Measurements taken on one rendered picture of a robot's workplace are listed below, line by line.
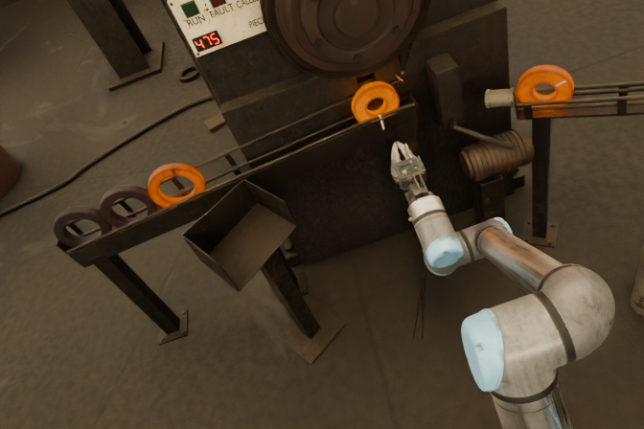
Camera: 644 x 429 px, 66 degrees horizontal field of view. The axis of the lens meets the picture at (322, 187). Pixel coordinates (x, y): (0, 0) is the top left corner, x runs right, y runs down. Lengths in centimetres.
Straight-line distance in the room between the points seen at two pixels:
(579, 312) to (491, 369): 16
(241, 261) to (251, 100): 52
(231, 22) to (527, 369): 118
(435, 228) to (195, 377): 126
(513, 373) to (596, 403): 100
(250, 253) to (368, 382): 66
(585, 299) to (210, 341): 164
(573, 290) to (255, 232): 100
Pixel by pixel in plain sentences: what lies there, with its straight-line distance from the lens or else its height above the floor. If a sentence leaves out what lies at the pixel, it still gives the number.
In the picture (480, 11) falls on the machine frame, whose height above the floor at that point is 87.
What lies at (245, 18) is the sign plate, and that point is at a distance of 155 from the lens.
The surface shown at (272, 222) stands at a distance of 159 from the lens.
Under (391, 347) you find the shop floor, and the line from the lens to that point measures 194.
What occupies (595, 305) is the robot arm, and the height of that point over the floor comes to 95.
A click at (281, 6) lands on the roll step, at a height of 118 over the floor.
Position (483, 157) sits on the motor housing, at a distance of 172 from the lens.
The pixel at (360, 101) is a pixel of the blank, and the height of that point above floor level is 78.
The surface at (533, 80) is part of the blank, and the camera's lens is 162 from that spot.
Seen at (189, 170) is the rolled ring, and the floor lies 76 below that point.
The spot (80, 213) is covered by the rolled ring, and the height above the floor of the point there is 75.
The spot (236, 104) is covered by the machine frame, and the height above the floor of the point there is 87.
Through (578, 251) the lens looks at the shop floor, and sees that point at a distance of 212.
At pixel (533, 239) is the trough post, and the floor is 1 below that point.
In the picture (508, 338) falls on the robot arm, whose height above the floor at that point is 96.
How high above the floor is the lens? 171
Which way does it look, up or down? 43 degrees down
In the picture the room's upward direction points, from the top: 23 degrees counter-clockwise
